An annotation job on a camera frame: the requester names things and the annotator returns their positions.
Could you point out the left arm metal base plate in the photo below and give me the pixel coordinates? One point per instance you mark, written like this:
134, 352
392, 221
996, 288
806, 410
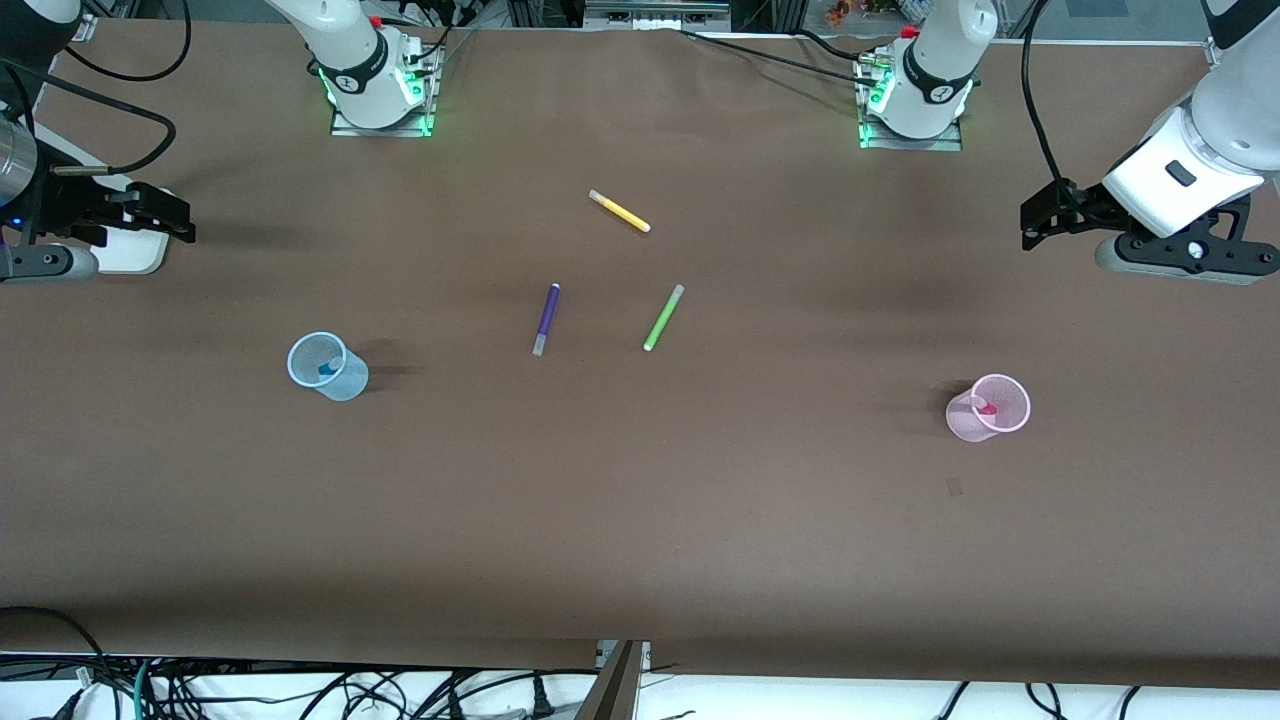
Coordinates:
910, 143

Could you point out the translucent blue cup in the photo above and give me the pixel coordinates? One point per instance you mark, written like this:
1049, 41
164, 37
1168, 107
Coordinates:
345, 385

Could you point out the pink marker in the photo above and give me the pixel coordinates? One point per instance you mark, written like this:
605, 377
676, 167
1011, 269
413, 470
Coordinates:
988, 407

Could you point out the grey power strip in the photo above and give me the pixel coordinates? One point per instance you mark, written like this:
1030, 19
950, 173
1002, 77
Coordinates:
655, 15

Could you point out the black power plug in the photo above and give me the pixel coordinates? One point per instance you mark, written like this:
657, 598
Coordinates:
541, 705

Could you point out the purple marker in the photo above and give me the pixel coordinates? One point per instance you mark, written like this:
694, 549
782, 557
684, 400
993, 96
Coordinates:
546, 320

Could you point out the green marker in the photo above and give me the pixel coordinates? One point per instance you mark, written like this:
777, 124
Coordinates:
663, 320

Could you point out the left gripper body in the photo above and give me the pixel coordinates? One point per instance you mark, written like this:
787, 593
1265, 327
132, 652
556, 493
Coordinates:
1082, 206

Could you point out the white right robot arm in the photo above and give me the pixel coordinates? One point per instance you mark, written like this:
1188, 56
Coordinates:
350, 40

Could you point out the white rounded box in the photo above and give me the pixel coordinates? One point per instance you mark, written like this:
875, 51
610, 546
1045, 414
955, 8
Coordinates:
130, 258

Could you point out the silver metal bracket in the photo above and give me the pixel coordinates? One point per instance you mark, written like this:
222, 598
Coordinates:
603, 652

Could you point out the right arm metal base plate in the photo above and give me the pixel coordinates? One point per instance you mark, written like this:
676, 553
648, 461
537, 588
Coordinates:
385, 128

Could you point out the blue marker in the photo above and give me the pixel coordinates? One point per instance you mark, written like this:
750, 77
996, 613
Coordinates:
328, 372

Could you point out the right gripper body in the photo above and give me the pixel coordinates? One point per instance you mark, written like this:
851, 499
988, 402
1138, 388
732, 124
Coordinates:
66, 203

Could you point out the yellow marker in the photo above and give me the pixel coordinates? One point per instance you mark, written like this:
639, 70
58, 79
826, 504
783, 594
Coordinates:
620, 211

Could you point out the brown table leg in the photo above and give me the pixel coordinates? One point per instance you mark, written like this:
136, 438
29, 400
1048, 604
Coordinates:
612, 690

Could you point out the translucent pink cup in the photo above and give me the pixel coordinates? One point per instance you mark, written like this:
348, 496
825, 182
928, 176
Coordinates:
965, 425

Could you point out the orange toy figures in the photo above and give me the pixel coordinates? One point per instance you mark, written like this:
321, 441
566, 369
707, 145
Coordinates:
845, 12

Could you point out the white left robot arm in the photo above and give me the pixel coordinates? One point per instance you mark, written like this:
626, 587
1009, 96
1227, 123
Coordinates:
1200, 150

